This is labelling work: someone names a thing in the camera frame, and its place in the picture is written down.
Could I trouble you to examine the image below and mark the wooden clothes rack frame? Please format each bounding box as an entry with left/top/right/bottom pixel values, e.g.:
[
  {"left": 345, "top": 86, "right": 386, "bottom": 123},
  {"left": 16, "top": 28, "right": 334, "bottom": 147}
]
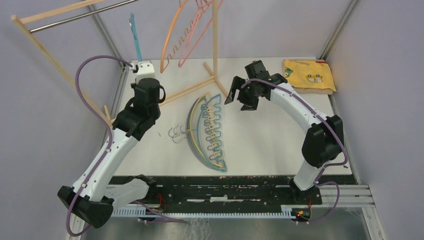
[{"left": 11, "top": 0, "right": 226, "bottom": 127}]

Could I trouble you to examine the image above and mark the teal plastic hanger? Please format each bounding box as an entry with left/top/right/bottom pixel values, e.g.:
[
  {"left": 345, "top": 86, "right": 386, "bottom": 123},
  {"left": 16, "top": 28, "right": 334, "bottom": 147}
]
[{"left": 196, "top": 94, "right": 228, "bottom": 173}]

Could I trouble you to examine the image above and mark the blue wavy plastic hanger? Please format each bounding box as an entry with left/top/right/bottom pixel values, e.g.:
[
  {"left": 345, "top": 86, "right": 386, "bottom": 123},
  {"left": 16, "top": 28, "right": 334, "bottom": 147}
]
[{"left": 129, "top": 12, "right": 143, "bottom": 61}]

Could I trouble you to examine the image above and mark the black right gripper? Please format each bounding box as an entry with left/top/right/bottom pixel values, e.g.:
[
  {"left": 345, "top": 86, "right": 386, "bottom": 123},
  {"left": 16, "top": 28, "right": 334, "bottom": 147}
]
[{"left": 224, "top": 75, "right": 260, "bottom": 111}]

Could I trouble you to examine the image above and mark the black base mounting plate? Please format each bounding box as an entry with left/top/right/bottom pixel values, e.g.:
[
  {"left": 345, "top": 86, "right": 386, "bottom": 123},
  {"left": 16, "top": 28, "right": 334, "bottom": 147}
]
[{"left": 140, "top": 175, "right": 323, "bottom": 214}]

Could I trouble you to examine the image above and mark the purple plastic hanger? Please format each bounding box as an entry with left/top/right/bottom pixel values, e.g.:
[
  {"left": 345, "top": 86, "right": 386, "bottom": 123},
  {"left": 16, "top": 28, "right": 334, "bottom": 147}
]
[{"left": 168, "top": 93, "right": 221, "bottom": 170}]

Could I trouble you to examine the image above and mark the pink wire hanger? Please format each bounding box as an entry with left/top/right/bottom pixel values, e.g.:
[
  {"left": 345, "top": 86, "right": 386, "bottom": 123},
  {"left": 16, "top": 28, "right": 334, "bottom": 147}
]
[{"left": 177, "top": 0, "right": 226, "bottom": 68}]

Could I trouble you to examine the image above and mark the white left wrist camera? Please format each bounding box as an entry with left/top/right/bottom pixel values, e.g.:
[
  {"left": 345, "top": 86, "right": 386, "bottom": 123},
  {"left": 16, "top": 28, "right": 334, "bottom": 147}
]
[{"left": 133, "top": 60, "right": 156, "bottom": 83}]

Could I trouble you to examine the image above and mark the orange wavy plastic hanger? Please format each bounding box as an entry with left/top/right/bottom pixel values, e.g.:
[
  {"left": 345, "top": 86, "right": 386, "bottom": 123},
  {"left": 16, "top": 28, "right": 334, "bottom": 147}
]
[{"left": 160, "top": 0, "right": 213, "bottom": 73}]

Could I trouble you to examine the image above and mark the white slotted cable duct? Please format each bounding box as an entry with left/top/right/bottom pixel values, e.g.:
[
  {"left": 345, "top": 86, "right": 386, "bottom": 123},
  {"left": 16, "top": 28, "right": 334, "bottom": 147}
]
[{"left": 111, "top": 204, "right": 298, "bottom": 220}]

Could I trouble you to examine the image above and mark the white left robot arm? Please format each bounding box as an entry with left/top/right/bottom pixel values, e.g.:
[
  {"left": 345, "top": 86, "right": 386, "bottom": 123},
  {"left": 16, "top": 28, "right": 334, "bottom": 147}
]
[{"left": 57, "top": 77, "right": 165, "bottom": 229}]

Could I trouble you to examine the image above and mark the metal hanging rod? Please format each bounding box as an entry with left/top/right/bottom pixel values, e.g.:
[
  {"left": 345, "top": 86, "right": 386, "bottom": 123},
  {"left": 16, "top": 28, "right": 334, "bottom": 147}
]
[{"left": 29, "top": 0, "right": 138, "bottom": 34}]

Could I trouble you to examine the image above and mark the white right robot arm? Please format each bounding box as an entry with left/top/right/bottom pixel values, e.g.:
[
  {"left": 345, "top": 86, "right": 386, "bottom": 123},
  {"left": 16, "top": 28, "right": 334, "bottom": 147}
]
[{"left": 224, "top": 60, "right": 349, "bottom": 204}]

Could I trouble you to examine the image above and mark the green plastic hanger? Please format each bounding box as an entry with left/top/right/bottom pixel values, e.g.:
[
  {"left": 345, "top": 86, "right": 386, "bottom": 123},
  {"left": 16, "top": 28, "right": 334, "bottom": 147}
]
[{"left": 190, "top": 99, "right": 228, "bottom": 173}]

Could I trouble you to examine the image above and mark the yellow plastic hanger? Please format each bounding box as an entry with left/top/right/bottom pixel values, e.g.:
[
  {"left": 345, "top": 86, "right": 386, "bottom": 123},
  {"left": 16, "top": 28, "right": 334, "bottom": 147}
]
[{"left": 189, "top": 92, "right": 223, "bottom": 168}]

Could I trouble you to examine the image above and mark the yellow printed folded cloth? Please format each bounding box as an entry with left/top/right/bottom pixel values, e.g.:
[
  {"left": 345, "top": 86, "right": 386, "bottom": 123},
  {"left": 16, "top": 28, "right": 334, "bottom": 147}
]
[{"left": 282, "top": 59, "right": 337, "bottom": 95}]

